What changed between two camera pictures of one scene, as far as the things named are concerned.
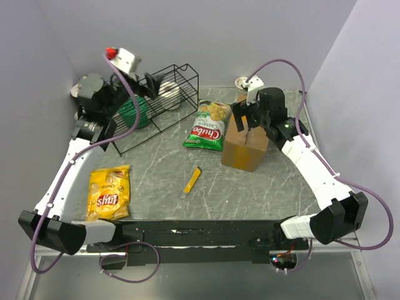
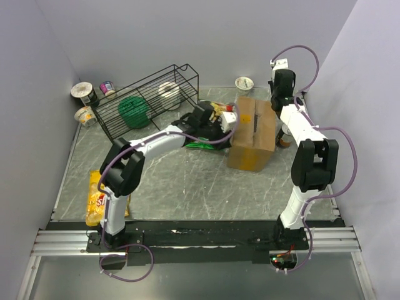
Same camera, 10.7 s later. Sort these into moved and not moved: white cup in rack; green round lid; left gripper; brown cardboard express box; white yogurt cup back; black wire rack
Moved: brown cardboard express box; left gripper
Not moved: white cup in rack; white yogurt cup back; black wire rack; green round lid
